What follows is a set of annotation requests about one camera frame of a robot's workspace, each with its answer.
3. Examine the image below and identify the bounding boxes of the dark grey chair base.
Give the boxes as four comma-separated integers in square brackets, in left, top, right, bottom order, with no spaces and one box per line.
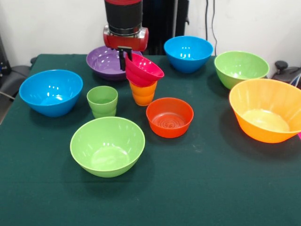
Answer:
[0,65,31,99]
[271,60,301,89]

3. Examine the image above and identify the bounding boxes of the blue plastic bowl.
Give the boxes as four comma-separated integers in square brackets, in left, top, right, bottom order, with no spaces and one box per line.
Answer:
[19,69,83,118]
[164,35,214,74]

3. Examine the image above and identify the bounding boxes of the purple plastic bowl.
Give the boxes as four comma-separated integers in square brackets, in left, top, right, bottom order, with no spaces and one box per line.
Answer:
[86,46,143,82]

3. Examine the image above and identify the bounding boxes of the red-orange plastic bowl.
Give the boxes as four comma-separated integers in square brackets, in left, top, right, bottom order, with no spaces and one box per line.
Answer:
[146,97,194,138]

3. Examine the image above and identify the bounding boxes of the green plastic bowl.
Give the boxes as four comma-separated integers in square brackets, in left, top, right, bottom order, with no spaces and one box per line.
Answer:
[214,50,270,90]
[70,116,146,178]

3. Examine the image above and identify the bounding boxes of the orange plastic cup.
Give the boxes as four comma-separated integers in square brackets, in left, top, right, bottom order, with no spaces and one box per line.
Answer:
[129,80,158,106]

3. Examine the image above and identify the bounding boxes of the black wall cable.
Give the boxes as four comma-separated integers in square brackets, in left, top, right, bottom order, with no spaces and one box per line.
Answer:
[205,0,210,47]
[211,0,218,57]

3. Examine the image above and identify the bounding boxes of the large orange plastic bowl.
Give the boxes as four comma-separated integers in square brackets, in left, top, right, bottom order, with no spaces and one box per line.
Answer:
[229,78,301,144]

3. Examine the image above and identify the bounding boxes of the dark green table cloth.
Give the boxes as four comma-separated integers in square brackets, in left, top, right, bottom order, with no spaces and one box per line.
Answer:
[0,54,301,226]

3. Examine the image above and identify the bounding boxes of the pink plastic bowl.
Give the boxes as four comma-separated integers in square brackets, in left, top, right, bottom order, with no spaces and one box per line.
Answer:
[125,53,165,88]

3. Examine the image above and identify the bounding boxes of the green plastic cup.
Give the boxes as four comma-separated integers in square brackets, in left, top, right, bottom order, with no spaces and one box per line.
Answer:
[87,86,119,119]

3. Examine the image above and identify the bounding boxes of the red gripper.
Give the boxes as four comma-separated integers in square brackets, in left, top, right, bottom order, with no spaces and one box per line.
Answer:
[103,24,149,71]

